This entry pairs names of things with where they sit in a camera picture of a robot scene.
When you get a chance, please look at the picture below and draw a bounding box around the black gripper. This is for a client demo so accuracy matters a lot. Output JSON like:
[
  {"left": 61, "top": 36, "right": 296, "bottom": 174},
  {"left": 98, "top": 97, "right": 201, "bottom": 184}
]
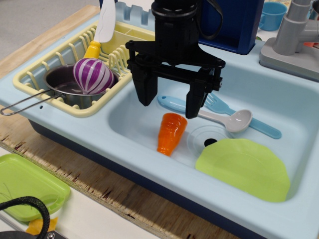
[{"left": 126, "top": 9, "right": 225, "bottom": 119}]

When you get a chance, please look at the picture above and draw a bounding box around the orange toy carrot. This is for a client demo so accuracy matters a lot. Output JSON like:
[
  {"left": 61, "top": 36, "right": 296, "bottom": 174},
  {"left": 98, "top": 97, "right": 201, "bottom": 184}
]
[{"left": 157, "top": 113, "right": 187, "bottom": 156}]

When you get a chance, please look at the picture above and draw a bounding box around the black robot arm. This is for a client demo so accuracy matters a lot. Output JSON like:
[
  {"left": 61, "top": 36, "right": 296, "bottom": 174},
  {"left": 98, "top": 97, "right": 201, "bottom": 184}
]
[{"left": 126, "top": 0, "right": 225, "bottom": 119}]

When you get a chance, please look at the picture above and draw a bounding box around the green plastic plate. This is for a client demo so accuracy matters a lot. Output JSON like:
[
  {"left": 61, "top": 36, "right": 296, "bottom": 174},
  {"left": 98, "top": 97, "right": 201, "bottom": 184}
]
[{"left": 195, "top": 138, "right": 291, "bottom": 203}]

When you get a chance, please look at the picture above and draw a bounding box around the blue plastic fork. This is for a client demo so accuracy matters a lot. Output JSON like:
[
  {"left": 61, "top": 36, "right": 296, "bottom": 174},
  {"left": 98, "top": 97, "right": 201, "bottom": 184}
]
[{"left": 205, "top": 93, "right": 282, "bottom": 139}]

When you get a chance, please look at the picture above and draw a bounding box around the purple striped toy onion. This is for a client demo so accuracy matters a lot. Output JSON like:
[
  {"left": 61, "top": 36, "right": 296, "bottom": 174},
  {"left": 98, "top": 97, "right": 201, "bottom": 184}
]
[{"left": 73, "top": 58, "right": 116, "bottom": 95}]

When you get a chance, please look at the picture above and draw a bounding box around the dark blue box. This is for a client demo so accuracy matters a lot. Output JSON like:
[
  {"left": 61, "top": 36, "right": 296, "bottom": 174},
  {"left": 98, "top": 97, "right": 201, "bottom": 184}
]
[{"left": 99, "top": 0, "right": 265, "bottom": 55}]

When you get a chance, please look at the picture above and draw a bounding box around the yellow dish rack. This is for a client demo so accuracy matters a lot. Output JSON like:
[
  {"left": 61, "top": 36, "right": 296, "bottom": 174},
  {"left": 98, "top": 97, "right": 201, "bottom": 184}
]
[{"left": 12, "top": 22, "right": 155, "bottom": 118}]

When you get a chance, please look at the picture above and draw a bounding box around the light blue toy sink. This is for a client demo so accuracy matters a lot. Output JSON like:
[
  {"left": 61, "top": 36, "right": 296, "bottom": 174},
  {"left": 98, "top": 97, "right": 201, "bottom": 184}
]
[{"left": 0, "top": 17, "right": 319, "bottom": 239}]

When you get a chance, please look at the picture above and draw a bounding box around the metal saucepan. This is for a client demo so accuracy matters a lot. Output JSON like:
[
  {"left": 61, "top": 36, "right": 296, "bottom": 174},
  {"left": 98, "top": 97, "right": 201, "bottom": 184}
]
[{"left": 0, "top": 65, "right": 120, "bottom": 117}]

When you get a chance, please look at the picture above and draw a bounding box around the grey toy faucet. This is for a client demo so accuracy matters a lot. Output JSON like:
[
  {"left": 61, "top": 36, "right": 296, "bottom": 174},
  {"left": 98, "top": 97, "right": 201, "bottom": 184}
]
[{"left": 259, "top": 0, "right": 319, "bottom": 82}]

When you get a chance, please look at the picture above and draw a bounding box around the blue plastic cup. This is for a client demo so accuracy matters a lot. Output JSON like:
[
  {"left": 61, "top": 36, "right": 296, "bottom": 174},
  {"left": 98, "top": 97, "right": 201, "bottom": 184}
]
[{"left": 259, "top": 1, "right": 288, "bottom": 31}]

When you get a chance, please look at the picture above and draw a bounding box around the wooden board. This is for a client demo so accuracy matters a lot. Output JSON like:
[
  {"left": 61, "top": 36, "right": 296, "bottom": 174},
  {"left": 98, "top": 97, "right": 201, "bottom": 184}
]
[{"left": 0, "top": 0, "right": 233, "bottom": 239}]

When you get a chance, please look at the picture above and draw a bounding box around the green plastic tray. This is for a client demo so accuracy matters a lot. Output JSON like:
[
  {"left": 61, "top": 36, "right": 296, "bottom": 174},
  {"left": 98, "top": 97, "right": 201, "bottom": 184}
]
[{"left": 0, "top": 154, "right": 70, "bottom": 219}]

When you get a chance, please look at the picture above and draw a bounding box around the yellow object under tray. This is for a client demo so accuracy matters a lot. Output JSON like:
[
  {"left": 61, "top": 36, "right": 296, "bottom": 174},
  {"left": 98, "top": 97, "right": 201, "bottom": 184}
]
[{"left": 25, "top": 217, "right": 58, "bottom": 236}]

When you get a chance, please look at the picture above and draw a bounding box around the grey ladle blue handle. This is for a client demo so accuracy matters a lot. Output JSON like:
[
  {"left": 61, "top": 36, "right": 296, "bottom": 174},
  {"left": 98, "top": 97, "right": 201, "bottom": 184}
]
[{"left": 157, "top": 96, "right": 249, "bottom": 133}]

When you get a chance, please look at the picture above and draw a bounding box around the white knife yellow handle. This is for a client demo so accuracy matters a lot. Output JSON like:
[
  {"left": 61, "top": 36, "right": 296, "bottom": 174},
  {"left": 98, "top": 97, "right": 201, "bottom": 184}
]
[{"left": 84, "top": 0, "right": 116, "bottom": 58}]

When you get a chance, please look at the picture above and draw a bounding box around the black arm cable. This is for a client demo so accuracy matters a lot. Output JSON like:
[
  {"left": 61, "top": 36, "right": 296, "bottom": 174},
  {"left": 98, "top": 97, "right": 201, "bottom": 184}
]
[{"left": 195, "top": 0, "right": 224, "bottom": 40}]

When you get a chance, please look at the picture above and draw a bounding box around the black braided cable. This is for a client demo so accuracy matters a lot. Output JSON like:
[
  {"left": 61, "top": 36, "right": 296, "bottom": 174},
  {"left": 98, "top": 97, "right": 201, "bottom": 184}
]
[{"left": 0, "top": 196, "right": 51, "bottom": 239}]

